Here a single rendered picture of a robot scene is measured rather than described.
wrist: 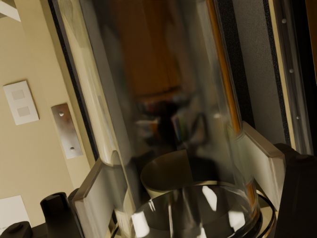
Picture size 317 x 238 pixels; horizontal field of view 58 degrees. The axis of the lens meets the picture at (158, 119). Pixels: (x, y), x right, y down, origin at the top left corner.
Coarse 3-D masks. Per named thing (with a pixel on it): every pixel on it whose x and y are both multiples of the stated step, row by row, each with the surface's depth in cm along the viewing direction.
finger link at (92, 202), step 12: (96, 168) 18; (84, 180) 16; (96, 180) 16; (84, 192) 14; (96, 192) 16; (108, 192) 18; (84, 204) 14; (96, 204) 15; (108, 204) 17; (84, 216) 14; (96, 216) 15; (108, 216) 17; (84, 228) 14; (96, 228) 14
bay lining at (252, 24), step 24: (48, 0) 36; (240, 0) 42; (264, 0) 33; (240, 24) 44; (264, 24) 34; (240, 48) 47; (264, 48) 36; (72, 72) 38; (240, 72) 49; (264, 72) 38; (240, 96) 50; (264, 96) 41; (264, 120) 44; (96, 144) 41; (288, 144) 36
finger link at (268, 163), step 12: (252, 132) 17; (252, 144) 16; (264, 144) 15; (252, 156) 17; (264, 156) 14; (276, 156) 13; (252, 168) 17; (264, 168) 14; (276, 168) 13; (264, 180) 15; (276, 180) 13; (276, 192) 14; (276, 204) 14
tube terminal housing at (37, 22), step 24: (24, 0) 34; (24, 24) 34; (48, 24) 37; (48, 48) 35; (48, 72) 35; (48, 96) 36; (72, 96) 39; (288, 120) 36; (72, 168) 38; (264, 192) 44
